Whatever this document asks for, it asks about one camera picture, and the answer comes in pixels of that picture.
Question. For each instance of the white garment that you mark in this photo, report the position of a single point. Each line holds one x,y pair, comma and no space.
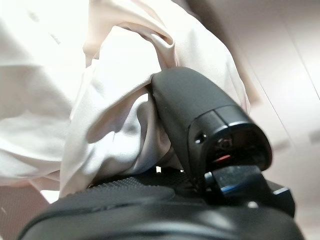
32,87

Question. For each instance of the beige garment with lettered strip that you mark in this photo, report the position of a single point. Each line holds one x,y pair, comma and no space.
120,100

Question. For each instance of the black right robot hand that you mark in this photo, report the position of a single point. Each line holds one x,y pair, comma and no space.
200,112

